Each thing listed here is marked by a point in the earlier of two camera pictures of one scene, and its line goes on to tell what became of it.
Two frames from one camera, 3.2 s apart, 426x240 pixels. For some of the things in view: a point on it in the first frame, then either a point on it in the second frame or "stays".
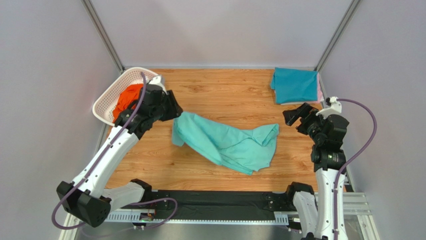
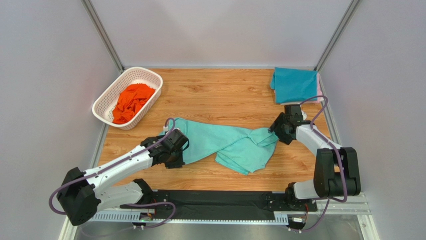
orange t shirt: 129,94 stays
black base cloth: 220,204 stays
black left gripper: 175,110 → 178,163
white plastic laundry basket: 104,107 stays
